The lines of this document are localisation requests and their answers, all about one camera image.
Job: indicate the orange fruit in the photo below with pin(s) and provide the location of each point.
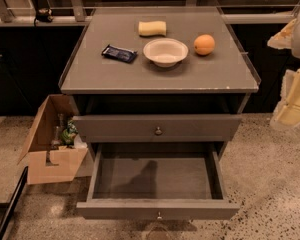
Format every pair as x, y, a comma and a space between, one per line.
204, 44

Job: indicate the white paper bowl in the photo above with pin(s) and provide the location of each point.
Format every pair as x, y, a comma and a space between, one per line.
165, 52

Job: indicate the brown cardboard box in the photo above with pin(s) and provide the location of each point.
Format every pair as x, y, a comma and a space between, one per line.
46, 165

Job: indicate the green snack bag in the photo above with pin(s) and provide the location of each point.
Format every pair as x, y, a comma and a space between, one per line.
69, 133

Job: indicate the black bar on floor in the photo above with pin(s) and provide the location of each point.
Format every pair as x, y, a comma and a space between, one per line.
7, 208

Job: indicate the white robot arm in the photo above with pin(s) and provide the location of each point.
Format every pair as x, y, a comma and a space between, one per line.
287, 112

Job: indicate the yellow sponge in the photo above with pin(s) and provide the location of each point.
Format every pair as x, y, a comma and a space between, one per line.
152, 28

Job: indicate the grey drawer cabinet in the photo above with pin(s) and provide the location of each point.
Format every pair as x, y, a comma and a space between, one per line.
219, 83

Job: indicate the clear bottle in box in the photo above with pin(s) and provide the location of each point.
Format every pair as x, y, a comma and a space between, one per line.
58, 129

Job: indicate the dark blue snack packet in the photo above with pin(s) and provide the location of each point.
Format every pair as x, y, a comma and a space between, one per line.
120, 54

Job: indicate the grey drawer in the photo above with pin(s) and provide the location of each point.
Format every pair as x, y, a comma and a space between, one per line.
157, 181
157, 128

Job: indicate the black device on ledge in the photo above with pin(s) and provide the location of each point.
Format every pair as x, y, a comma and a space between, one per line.
44, 15

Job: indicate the grey top drawer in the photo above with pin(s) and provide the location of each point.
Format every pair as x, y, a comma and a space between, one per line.
157, 128

